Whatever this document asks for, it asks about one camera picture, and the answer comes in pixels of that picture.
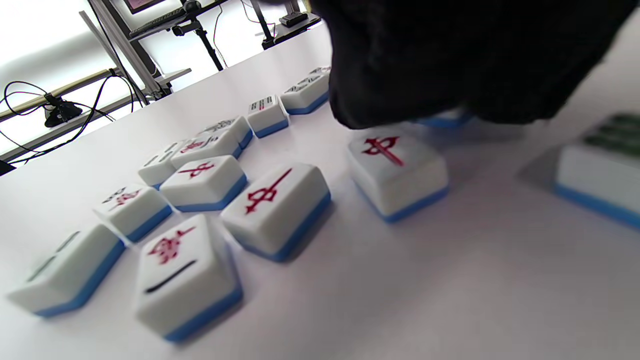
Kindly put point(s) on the white standing desk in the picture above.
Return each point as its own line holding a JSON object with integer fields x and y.
{"x": 172, "y": 76}

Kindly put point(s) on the monitor with pink screen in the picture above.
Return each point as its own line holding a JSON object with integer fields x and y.
{"x": 142, "y": 4}

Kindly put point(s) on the person's left hand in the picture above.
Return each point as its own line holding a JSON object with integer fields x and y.
{"x": 450, "y": 60}

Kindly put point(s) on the black mounted camera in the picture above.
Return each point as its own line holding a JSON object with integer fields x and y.
{"x": 62, "y": 112}

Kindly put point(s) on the black keyboard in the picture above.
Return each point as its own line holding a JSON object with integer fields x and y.
{"x": 157, "y": 21}

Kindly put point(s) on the pile of mahjong tiles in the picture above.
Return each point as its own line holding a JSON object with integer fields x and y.
{"x": 275, "y": 210}

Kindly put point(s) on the black monitor stand with tray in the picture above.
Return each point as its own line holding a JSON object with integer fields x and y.
{"x": 300, "y": 27}
{"x": 207, "y": 47}

